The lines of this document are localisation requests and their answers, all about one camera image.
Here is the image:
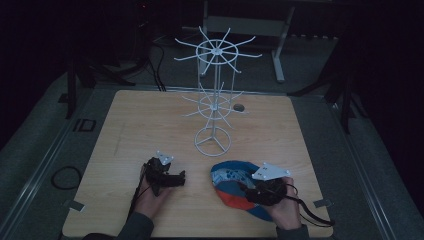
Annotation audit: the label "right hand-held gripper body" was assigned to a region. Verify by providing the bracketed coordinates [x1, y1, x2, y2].
[248, 162, 292, 206]

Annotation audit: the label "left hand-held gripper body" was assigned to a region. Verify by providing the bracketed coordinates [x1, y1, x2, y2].
[142, 150, 175, 197]

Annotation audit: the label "blue and orange cap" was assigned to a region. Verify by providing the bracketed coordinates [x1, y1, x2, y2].
[210, 160, 275, 222]

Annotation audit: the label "white wire display rack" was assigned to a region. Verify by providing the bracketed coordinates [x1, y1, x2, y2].
[173, 26, 263, 158]

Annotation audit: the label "person's right hand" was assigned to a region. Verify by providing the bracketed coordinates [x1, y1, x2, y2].
[264, 176, 303, 231]

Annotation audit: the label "person's left hand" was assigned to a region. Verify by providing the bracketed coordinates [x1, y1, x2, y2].
[134, 177, 174, 220]

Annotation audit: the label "black tripod stand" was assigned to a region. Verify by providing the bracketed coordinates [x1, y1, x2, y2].
[64, 19, 138, 120]
[288, 59, 371, 135]

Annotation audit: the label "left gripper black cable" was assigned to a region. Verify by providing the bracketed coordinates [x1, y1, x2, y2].
[127, 163, 148, 219]

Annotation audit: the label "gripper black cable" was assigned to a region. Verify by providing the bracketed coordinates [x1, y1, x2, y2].
[127, 163, 148, 219]
[283, 183, 336, 228]

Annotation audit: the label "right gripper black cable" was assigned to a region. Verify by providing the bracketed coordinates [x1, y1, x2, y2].
[283, 183, 336, 228]

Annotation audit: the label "grey metal bracket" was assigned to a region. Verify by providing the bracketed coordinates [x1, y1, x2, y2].
[67, 199, 86, 213]
[313, 198, 334, 209]

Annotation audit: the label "black rectangular bracket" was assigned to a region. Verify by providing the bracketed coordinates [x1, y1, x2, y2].
[72, 118, 98, 133]

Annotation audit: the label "black cable loop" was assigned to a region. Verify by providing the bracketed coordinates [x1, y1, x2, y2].
[50, 165, 83, 191]

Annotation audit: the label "black floor cables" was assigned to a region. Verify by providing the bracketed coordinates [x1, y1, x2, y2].
[144, 34, 183, 93]

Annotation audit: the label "white metal table frame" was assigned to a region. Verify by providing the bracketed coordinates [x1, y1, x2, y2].
[199, 0, 338, 84]

